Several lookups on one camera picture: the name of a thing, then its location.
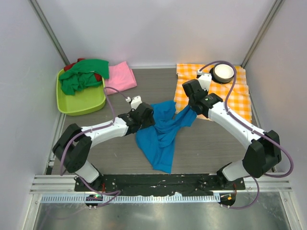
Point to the aluminium frame rail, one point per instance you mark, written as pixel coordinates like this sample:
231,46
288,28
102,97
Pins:
53,184

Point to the blue t shirt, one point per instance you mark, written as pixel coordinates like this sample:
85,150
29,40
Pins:
157,142

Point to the folded pink t shirt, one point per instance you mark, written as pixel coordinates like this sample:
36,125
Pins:
121,77

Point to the orange checkered cloth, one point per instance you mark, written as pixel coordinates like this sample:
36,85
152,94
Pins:
239,100

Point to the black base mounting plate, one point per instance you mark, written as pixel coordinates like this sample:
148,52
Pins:
193,184

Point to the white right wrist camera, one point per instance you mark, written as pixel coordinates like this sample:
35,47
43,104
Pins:
204,79

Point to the lime green plastic basin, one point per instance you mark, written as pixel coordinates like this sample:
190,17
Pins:
84,102

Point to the green t shirt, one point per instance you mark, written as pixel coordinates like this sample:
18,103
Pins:
81,75

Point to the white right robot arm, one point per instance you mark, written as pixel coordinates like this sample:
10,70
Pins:
261,155

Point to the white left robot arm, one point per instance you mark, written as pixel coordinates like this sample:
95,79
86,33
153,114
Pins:
73,147

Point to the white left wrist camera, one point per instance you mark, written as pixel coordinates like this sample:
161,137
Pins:
134,102

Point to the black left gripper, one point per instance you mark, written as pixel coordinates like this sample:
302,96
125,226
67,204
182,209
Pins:
150,121

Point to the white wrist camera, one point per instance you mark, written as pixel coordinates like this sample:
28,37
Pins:
204,79
134,102

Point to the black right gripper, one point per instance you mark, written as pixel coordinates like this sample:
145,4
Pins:
206,92

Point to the white slotted cable duct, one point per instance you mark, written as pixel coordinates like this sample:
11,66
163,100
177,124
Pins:
93,198

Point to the red t shirt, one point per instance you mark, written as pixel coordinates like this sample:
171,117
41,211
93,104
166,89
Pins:
68,67

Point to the black white bowl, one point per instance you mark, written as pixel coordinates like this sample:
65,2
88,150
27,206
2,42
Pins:
222,72

